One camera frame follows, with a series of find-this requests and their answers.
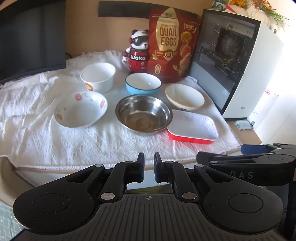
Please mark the white paper bowl orange print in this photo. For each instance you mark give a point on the white paper bowl orange print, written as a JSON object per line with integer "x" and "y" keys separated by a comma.
{"x": 98, "y": 74}

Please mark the small red box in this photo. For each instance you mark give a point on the small red box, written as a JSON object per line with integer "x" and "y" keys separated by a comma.
{"x": 157, "y": 67}

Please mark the white textured cloth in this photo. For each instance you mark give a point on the white textured cloth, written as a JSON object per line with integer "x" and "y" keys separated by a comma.
{"x": 46, "y": 139}

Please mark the panda figurine red suit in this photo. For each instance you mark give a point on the panda figurine red suit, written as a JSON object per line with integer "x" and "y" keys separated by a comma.
{"x": 137, "y": 55}

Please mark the white computer case glass panel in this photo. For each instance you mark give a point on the white computer case glass panel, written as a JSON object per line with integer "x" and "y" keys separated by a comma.
{"x": 231, "y": 62}

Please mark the red foil tray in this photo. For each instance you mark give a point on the red foil tray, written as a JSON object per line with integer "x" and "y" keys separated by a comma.
{"x": 194, "y": 125}

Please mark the white bowl yellow rim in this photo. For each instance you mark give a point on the white bowl yellow rim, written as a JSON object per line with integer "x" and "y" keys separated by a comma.
{"x": 183, "y": 96}

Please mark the pale green checked cloth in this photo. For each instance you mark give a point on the pale green checked cloth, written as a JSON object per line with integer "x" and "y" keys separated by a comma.
{"x": 7, "y": 222}

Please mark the artificial flowers with white pumpkins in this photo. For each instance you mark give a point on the artificial flowers with white pumpkins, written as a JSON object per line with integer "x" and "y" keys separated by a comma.
{"x": 256, "y": 11}

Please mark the black wall strip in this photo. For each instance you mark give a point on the black wall strip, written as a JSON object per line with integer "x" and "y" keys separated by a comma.
{"x": 129, "y": 10}

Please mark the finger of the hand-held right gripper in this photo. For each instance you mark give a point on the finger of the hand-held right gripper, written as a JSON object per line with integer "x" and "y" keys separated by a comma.
{"x": 208, "y": 156}
{"x": 246, "y": 149}

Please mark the stainless steel bowl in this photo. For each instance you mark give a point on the stainless steel bowl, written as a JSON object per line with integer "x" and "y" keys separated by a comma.
{"x": 143, "y": 113}

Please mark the blue ceramic bowl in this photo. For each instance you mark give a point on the blue ceramic bowl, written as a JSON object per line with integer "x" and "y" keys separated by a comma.
{"x": 143, "y": 83}

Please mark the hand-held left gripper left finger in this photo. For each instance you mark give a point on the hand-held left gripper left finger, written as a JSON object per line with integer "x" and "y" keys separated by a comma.
{"x": 140, "y": 166}

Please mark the red snack bag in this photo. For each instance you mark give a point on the red snack bag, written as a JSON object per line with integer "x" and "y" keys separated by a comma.
{"x": 175, "y": 39}

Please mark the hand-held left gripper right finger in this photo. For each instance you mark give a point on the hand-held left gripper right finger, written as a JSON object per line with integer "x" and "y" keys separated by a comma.
{"x": 157, "y": 166}

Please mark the green lid jar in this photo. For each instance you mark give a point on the green lid jar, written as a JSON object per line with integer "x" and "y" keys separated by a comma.
{"x": 218, "y": 5}

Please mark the white floral bowl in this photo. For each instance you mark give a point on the white floral bowl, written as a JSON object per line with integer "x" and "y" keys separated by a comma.
{"x": 78, "y": 111}

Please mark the black monitor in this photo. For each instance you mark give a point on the black monitor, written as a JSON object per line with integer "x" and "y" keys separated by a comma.
{"x": 30, "y": 44}

